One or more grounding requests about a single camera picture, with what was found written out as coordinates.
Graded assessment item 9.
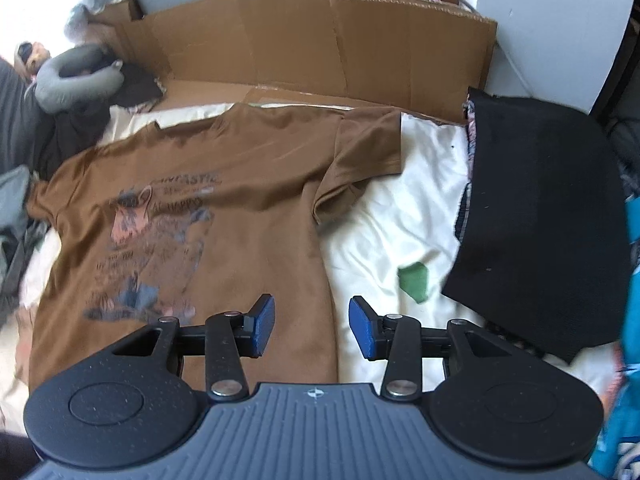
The brown plush toy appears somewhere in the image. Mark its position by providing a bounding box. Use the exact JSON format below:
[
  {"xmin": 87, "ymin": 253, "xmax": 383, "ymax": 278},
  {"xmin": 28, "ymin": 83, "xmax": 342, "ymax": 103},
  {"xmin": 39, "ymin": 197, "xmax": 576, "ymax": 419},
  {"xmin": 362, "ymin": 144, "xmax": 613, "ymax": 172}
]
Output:
[{"xmin": 17, "ymin": 41, "xmax": 52, "ymax": 78}]

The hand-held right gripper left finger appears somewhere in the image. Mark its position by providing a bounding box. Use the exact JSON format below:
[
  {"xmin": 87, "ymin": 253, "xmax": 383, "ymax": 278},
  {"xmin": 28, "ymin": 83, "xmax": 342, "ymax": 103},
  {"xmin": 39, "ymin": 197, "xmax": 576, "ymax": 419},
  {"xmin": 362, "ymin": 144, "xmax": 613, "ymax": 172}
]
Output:
[{"xmin": 112, "ymin": 294, "xmax": 277, "ymax": 402}]

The dark grey pillow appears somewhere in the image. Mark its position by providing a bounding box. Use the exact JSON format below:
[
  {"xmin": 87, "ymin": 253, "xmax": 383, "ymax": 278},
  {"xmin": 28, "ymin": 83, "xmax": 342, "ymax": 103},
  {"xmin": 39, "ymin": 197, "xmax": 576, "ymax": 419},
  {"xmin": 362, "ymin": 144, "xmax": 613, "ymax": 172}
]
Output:
[{"xmin": 0, "ymin": 57, "xmax": 56, "ymax": 176}]

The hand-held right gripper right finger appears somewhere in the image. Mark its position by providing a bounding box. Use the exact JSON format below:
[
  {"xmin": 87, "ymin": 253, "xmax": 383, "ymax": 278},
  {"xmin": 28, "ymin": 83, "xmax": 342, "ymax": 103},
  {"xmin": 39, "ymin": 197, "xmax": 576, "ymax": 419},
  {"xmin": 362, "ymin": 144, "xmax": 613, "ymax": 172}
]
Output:
[{"xmin": 348, "ymin": 296, "xmax": 516, "ymax": 402}]

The grey fluffy toy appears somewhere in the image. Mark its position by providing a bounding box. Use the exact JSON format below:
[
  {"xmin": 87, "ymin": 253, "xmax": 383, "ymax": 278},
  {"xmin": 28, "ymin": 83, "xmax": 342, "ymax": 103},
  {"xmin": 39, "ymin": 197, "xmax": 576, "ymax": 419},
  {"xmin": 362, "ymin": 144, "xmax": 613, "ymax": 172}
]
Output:
[{"xmin": 65, "ymin": 2, "xmax": 108, "ymax": 46}]

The brown printed t-shirt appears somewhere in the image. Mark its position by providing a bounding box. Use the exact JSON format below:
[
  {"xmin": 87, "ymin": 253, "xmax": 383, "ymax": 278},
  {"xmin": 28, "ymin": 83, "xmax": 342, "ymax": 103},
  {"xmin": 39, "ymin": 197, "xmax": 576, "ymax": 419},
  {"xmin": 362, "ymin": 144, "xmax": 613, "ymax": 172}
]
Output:
[{"xmin": 25, "ymin": 102, "xmax": 403, "ymax": 391}]

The white printed bed sheet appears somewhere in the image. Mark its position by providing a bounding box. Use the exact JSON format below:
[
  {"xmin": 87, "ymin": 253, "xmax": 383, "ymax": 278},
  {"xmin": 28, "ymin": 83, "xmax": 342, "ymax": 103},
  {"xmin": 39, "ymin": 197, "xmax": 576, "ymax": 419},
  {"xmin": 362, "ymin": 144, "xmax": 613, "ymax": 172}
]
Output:
[{"xmin": 0, "ymin": 102, "xmax": 631, "ymax": 436}]

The teal printed garment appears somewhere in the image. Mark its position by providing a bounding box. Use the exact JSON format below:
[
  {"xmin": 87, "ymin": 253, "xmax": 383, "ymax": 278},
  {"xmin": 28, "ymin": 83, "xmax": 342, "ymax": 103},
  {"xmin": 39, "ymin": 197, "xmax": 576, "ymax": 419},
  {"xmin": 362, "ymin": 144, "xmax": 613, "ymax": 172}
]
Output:
[{"xmin": 590, "ymin": 250, "xmax": 640, "ymax": 480}]

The grey-blue garment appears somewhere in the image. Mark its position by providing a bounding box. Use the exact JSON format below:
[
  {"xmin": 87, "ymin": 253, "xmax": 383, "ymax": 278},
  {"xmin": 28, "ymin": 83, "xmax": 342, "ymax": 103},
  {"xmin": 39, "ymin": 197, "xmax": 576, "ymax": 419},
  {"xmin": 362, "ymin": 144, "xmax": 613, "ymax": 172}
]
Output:
[{"xmin": 0, "ymin": 165, "xmax": 51, "ymax": 321}]

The crumpled black garment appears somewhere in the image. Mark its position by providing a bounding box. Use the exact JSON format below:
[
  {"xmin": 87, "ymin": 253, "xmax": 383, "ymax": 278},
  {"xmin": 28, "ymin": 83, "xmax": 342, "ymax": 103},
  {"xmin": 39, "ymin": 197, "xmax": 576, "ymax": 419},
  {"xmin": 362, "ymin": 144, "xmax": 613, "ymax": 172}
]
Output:
[{"xmin": 37, "ymin": 62, "xmax": 166, "ymax": 181}]

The grey neck pillow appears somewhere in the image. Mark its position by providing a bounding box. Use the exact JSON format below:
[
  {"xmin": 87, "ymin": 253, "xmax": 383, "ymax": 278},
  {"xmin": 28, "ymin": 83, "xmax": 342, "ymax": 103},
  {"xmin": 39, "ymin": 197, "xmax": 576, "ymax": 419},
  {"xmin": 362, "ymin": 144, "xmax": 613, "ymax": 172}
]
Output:
[{"xmin": 35, "ymin": 44, "xmax": 125, "ymax": 113}]

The flattened cardboard sheet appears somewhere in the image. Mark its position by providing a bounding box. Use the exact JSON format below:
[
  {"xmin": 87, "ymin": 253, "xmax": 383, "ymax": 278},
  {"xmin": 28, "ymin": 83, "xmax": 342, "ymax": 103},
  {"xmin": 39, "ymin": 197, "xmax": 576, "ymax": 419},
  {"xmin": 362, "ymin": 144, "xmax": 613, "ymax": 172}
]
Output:
[{"xmin": 87, "ymin": 0, "xmax": 498, "ymax": 126}]

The folded black garment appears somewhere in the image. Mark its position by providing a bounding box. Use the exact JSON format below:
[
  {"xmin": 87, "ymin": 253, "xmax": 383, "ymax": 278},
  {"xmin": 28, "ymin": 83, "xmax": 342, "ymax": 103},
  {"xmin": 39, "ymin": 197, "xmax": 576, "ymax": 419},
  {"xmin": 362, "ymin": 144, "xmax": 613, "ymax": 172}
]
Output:
[{"xmin": 440, "ymin": 87, "xmax": 628, "ymax": 363}]

